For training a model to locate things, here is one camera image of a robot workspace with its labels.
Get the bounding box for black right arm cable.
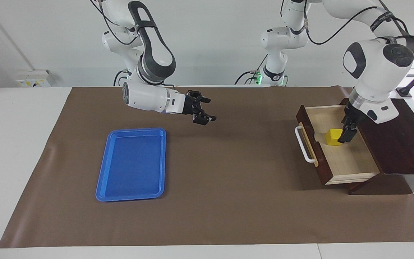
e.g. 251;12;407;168
90;0;146;45

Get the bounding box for black base cable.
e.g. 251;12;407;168
234;54;268;86
113;69;130;87

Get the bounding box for black left base cable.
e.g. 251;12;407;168
234;54;268;86

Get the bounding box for yellow cube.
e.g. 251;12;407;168
326;128;344;146

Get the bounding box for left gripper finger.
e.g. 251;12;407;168
337;122;358;144

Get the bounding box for white wall socket box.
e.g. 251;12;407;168
16;69;51;88

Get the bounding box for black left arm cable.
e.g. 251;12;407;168
281;0;414;45

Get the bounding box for brown table mat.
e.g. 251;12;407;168
0;86;414;249

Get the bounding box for black right base cable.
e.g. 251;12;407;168
113;69;130;87

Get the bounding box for blue plastic tray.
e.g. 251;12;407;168
95;127;167;202

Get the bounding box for dark brown wooden cabinet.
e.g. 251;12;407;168
339;98;414;195

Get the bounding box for wooden drawer with white handle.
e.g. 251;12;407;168
295;104;381;186

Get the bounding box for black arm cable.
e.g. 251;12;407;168
90;0;146;45
281;0;414;45

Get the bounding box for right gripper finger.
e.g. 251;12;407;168
193;108;217;126
193;91;212;104

